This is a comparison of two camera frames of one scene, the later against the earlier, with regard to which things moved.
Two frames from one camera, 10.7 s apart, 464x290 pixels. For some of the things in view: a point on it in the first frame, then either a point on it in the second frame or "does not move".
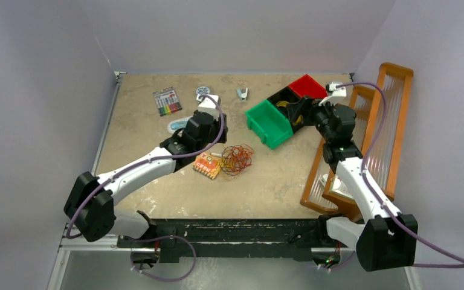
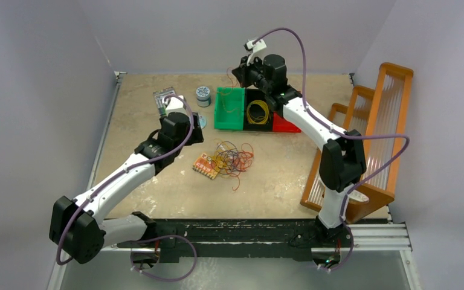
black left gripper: [217, 125] → [196, 137]
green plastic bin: [269, 124] → [229, 113]
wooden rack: [380, 116] does not move
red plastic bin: [306, 86] → [280, 125]
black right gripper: [318, 106] → [243, 72]
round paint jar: [202, 90] does not move
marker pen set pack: [167, 101] does not move
